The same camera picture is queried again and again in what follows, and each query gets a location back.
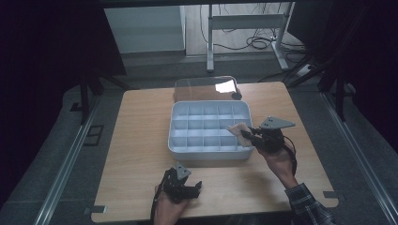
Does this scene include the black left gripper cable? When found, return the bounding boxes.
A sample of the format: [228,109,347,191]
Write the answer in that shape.
[149,177,168,223]

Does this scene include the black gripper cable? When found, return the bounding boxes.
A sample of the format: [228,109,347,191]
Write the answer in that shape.
[281,134,299,176]
[149,177,168,223]

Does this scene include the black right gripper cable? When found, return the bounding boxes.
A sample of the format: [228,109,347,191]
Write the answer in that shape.
[281,134,299,176]

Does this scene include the person's right hand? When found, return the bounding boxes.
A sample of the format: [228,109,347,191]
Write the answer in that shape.
[256,143,299,189]

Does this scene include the white wall panel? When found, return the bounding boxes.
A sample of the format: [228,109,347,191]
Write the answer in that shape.
[103,5,186,54]

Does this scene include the person's left hand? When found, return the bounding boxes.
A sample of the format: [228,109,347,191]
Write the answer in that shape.
[152,185,191,225]

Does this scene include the black floor cables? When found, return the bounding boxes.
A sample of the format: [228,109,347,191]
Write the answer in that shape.
[199,3,307,64]

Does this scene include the clear plastic box lid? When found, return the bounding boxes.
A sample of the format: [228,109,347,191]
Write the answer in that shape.
[173,75,242,103]

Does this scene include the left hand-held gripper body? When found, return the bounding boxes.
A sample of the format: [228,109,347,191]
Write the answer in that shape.
[161,161,201,203]

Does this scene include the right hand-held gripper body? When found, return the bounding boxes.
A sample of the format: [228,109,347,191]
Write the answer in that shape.
[252,115,297,155]

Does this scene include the white divided storage box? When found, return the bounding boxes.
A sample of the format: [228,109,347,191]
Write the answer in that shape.
[167,99,257,162]

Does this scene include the white power strip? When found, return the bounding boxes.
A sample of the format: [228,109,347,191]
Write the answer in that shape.
[295,63,315,78]

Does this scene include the black metal stand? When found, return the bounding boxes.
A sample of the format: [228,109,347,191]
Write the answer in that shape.
[285,52,356,123]
[69,72,130,126]

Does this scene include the metal floor rail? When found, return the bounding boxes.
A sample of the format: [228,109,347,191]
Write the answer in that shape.
[32,95,101,225]
[319,92,398,225]

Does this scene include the white metal desk frame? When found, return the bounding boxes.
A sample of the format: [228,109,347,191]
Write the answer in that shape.
[206,2,296,74]

